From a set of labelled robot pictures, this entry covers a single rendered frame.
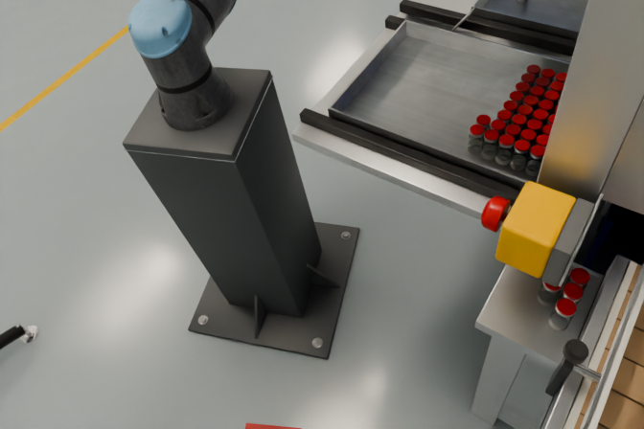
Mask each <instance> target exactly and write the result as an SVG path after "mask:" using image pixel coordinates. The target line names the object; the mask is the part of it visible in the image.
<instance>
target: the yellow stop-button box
mask: <svg viewBox="0 0 644 429"><path fill-rule="evenodd" d="M593 209H594V204H593V203H591V202H589V201H586V200H584V199H582V198H578V199H577V200H576V198H575V197H573V196H571V195H568V194H566V193H563V192H559V191H556V190H553V189H551V188H548V187H545V186H544V185H541V184H538V183H536V182H533V181H527V182H526V183H525V184H524V185H523V187H522V190H521V192H520V194H519V196H518V197H517V200H516V202H515V203H514V205H513V206H512V207H511V208H510V210H509V212H508V213H507V215H506V217H505V219H504V221H503V223H502V225H501V232H500V236H499V240H498V244H497V248H496V251H495V258H496V259H497V260H499V261H501V262H504V263H506V264H508V265H510V266H512V267H515V268H516V269H518V270H520V271H522V272H525V273H527V274H529V275H531V276H533V277H536V278H541V280H542V281H543V282H546V283H549V284H551V285H553V286H558V285H559V283H560V281H561V279H562V276H563V274H564V271H565V269H566V267H567V265H568V263H569V261H570V259H571V257H572V255H573V252H574V250H575V248H576V246H577V244H578V242H579V240H580V237H581V235H582V233H583V231H584V229H585V227H586V225H587V222H588V220H589V218H590V216H591V213H592V211H593Z"/></svg>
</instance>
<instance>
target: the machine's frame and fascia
mask: <svg viewBox="0 0 644 429"><path fill-rule="evenodd" d="M601 193H602V194H603V198H602V199H603V200H605V201H608V202H610V203H612V204H615V205H618V206H621V207H623V208H626V209H629V210H631V211H634V212H637V213H640V214H642V215H644V99H643V101H642V103H641V105H640V107H639V109H638V111H637V113H636V116H635V118H634V120H633V122H632V125H631V128H630V130H629V132H628V134H627V136H626V139H625V141H624V143H623V145H622V146H621V148H620V151H619V153H618V155H617V157H616V159H615V162H614V164H613V166H612V168H611V170H610V172H609V176H608V178H607V180H606V182H605V185H604V187H603V189H602V190H601V192H600V194H601ZM600 194H599V196H600Z"/></svg>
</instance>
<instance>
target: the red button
mask: <svg viewBox="0 0 644 429"><path fill-rule="evenodd" d="M510 203H511V202H510V200H509V199H506V198H504V197H501V196H493V197H492V198H491V199H490V200H489V201H488V202H487V204H486V205H485V207H484V210H483V212H482V215H481V224H482V225H483V227H484V228H486V229H488V230H490V231H493V232H497V231H498V230H499V228H500V227H501V225H502V223H503V221H504V219H505V217H506V215H507V213H508V210H509V207H510Z"/></svg>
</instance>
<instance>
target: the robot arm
mask: <svg viewBox="0 0 644 429"><path fill-rule="evenodd" d="M236 1H237V0H140V1H139V2H138V3H137V4H136V5H135V6H134V8H133V9H132V11H131V12H130V14H129V17H128V21H127V27H128V31H129V33H130V35H131V37H132V42H133V45H134V47H135V48H136V50H137V51H138V52H139V54H140V55H141V57H142V59H143V60H144V62H145V64H146V66H147V68H148V70H149V73H150V74H151V76H152V78H153V80H154V82H155V84H156V86H157V88H158V98H159V107H160V111H161V114H162V116H163V118H164V119H165V121H166V123H167V124H168V125H169V126H171V127H173V128H175V129H178V130H183V131H192V130H199V129H202V128H205V127H207V126H210V125H212V124H214V123H216V122H217V121H219V120H220V119H221V118H222V117H224V115H225V114H226V113H227V112H228V111H229V109H230V107H231V105H232V102H233V95H232V92H231V89H230V86H229V84H228V83H227V81H226V80H225V79H224V78H223V77H221V76H220V75H219V73H218V72H217V70H216V69H215V68H214V67H213V66H212V63H211V61H210V58H209V57H208V54H207V52H206V45H207V44H208V42H209V41H210V39H211V38H212V37H213V35H214V34H215V32H216V31H217V29H218V28H219V26H220V25H221V23H222V22H223V20H224V19H225V17H226V16H228V15H229V13H230V12H231V11H232V10H233V9H234V6H235V4H236Z"/></svg>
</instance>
